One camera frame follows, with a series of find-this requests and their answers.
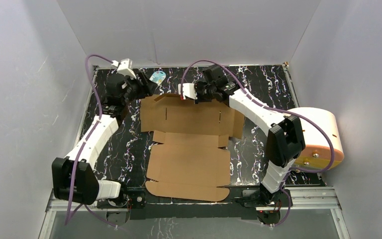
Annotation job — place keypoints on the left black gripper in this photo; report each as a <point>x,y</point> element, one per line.
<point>140,87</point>

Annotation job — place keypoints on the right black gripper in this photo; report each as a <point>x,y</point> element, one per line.
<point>197,87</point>

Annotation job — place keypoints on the brown cardboard box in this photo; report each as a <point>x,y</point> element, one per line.
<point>189,158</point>

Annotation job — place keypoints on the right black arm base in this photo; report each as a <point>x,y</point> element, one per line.
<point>278,204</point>

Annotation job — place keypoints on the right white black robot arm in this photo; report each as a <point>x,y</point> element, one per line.
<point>285,140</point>

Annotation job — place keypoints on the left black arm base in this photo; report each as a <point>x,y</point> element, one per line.
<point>129,205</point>

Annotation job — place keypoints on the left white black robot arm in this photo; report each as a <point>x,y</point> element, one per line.
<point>73,175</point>

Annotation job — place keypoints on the teal white packaged item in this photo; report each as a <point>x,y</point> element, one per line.
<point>158,77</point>

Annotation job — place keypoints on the large white tape roll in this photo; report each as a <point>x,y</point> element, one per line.
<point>317,153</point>

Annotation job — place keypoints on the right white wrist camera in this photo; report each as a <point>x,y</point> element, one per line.
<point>187,91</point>

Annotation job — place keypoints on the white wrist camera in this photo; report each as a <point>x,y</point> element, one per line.
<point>124,67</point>
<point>187,91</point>

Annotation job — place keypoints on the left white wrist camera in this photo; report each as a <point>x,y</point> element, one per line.
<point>124,67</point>

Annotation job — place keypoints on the aluminium frame rail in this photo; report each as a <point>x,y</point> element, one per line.
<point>315,214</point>

